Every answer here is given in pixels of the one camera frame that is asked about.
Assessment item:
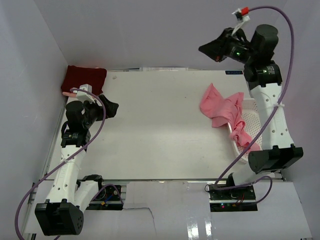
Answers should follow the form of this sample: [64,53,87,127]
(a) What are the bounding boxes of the white perforated plastic basket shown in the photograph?
[227,98,262,164]

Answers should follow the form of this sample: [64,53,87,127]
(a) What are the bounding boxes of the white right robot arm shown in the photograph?
[198,24,304,190]

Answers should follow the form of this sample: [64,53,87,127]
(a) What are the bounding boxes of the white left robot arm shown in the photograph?
[34,94,119,236]

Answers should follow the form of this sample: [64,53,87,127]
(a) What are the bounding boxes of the blue table label sticker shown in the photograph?
[225,70,243,75]

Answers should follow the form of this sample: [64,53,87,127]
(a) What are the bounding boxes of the folded light pink t-shirt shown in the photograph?
[62,91,77,98]

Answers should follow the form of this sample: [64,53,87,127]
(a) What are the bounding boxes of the folded dark red t-shirt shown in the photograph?
[60,65,107,96]

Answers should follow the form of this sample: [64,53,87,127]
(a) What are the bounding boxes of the white paper strip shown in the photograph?
[139,67,189,72]

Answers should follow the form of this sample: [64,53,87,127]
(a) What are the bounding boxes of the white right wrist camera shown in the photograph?
[231,7,251,36]

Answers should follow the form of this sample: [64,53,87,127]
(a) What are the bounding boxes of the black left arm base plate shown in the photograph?
[87,185,125,211]

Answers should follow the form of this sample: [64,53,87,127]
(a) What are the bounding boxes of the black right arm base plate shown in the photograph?
[204,183,258,213]

